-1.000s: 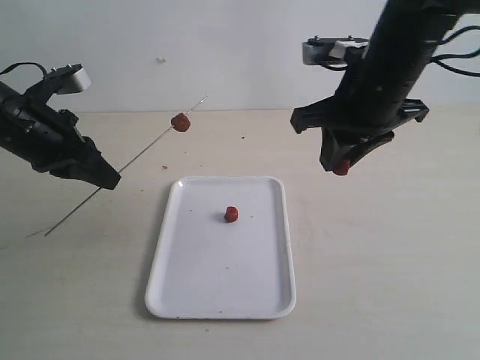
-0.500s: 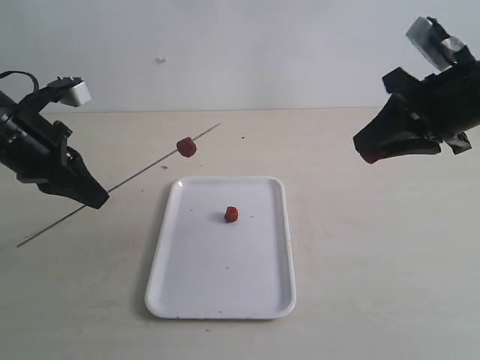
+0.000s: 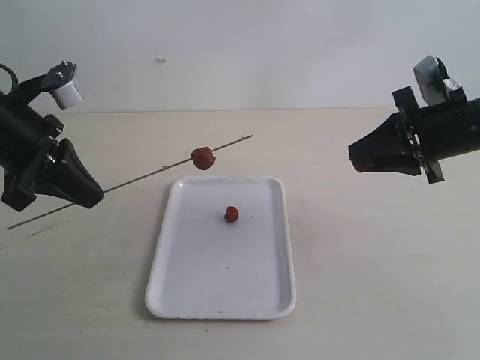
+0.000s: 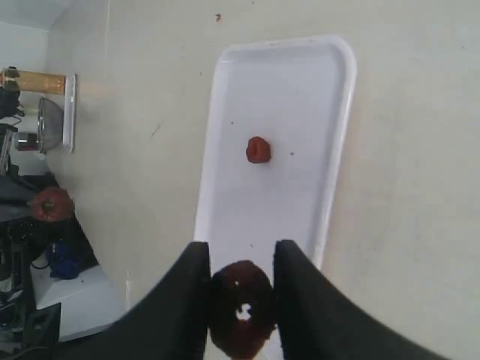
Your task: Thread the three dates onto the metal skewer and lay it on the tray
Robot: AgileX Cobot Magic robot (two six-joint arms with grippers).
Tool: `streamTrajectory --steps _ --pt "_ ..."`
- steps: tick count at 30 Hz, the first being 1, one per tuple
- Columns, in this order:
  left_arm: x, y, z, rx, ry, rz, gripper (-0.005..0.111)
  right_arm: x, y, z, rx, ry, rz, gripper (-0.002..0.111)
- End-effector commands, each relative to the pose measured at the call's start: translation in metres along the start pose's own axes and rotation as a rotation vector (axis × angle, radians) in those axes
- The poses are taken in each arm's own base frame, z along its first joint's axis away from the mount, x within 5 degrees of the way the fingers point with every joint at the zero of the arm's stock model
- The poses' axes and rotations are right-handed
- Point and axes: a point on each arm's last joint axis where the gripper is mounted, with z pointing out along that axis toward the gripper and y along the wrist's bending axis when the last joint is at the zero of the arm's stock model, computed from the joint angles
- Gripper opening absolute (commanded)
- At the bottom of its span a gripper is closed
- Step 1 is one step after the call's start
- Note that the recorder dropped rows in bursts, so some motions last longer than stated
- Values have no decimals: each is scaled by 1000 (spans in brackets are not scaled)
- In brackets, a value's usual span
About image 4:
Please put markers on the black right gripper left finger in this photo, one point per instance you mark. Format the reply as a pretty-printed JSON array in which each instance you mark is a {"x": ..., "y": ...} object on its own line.
[{"x": 169, "y": 323}]

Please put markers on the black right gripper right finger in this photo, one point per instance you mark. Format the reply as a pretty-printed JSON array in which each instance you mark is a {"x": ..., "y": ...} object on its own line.
[{"x": 317, "y": 321}]

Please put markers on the dark red fruit ball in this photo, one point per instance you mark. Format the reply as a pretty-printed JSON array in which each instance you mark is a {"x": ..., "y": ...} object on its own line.
[{"x": 241, "y": 309}]

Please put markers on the large red fruit ball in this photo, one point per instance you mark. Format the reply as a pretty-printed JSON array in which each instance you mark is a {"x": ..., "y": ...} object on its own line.
[{"x": 52, "y": 205}]

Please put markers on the background white box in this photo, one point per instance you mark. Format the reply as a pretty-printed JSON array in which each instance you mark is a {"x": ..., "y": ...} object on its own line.
[{"x": 89, "y": 303}]

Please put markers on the background blue object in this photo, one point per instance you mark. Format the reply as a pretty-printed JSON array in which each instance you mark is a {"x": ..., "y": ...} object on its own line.
[{"x": 63, "y": 261}]

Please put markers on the white rectangular plastic tray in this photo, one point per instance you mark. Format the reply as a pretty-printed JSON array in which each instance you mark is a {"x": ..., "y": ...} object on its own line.
[{"x": 297, "y": 95}]

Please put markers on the background metal bowl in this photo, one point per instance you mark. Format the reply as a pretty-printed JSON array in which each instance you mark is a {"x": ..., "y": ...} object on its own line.
[{"x": 50, "y": 121}]

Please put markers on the background wooden roll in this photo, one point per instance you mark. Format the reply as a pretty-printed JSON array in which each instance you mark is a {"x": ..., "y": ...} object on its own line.
[{"x": 14, "y": 80}]

